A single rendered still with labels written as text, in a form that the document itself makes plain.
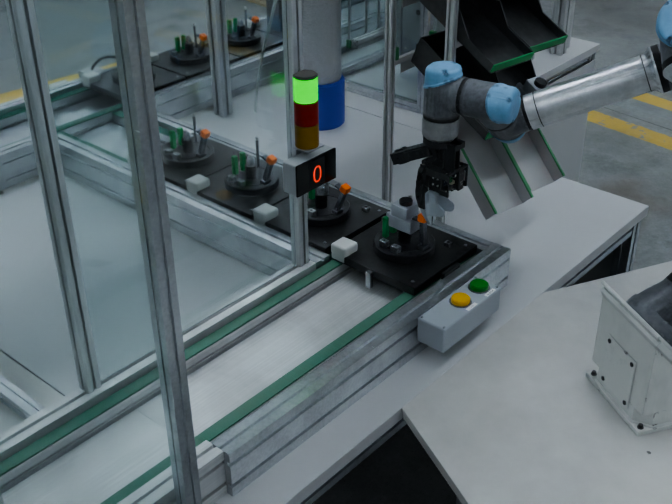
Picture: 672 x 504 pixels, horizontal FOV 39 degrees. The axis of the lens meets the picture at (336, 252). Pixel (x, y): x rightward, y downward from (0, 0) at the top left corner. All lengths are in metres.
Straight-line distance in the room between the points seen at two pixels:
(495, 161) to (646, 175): 2.56
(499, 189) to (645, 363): 0.68
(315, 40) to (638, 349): 1.51
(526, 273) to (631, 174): 2.58
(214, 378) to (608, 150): 3.50
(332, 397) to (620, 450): 0.54
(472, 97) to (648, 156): 3.23
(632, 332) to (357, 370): 0.52
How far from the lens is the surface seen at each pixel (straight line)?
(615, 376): 1.92
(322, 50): 2.93
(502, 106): 1.87
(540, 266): 2.35
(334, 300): 2.08
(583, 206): 2.64
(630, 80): 1.97
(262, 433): 1.70
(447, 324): 1.94
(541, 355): 2.06
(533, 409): 1.92
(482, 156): 2.33
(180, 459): 1.51
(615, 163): 4.94
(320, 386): 1.78
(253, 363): 1.91
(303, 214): 2.07
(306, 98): 1.91
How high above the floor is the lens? 2.09
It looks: 31 degrees down
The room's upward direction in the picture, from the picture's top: 1 degrees counter-clockwise
